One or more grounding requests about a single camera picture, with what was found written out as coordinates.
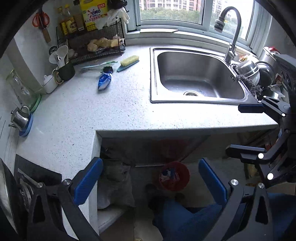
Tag blue white plastic wrapper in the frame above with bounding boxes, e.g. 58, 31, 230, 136
98, 73, 112, 91

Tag clear green blister package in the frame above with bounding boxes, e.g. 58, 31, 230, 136
80, 61, 117, 69

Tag red trash bin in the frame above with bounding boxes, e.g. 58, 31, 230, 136
159, 162, 190, 192

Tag dark steel wool scrubber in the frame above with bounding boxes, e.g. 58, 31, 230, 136
236, 74, 262, 97

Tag black wok pan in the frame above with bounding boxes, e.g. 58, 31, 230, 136
255, 61, 275, 87

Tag steel bowl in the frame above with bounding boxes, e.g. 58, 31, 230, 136
235, 60, 260, 85

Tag person's blue jeans legs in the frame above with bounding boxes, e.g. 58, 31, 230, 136
149, 193, 295, 240

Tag blue coaster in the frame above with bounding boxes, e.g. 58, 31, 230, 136
19, 113, 33, 137

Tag stainless steel sink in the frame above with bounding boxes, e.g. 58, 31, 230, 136
149, 47, 257, 105

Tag curved steel faucet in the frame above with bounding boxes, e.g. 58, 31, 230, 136
214, 6, 242, 65

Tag small steel teapot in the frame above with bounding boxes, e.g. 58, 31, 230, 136
9, 105, 31, 131

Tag green coaster tray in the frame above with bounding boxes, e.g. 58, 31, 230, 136
30, 95, 42, 113

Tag white ceramic sugar pot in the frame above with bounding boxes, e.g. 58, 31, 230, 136
42, 75, 58, 94

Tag dark utensil holder mug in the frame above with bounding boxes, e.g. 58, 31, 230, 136
52, 62, 75, 84

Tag small black cube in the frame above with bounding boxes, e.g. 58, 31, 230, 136
103, 66, 113, 74

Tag yellow bristle scrub brush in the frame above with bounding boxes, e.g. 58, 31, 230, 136
117, 55, 139, 72

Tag white rice spoon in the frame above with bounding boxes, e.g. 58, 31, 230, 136
49, 45, 69, 68

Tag ginger roots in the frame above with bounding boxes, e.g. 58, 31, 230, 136
87, 38, 118, 52

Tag dark sauce bottle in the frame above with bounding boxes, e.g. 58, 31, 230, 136
65, 4, 78, 34

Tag white plastic bag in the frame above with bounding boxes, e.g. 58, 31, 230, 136
94, 8, 130, 30

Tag yellow detergent jug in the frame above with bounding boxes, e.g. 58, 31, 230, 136
80, 0, 108, 32

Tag black plastic bag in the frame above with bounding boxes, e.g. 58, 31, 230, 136
107, 0, 127, 9

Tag window frame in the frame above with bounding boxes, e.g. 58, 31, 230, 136
126, 1, 272, 51

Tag black wire rack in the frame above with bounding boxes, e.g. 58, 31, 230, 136
56, 20, 125, 65

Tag red handled scissors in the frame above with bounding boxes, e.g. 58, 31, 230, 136
32, 7, 51, 43

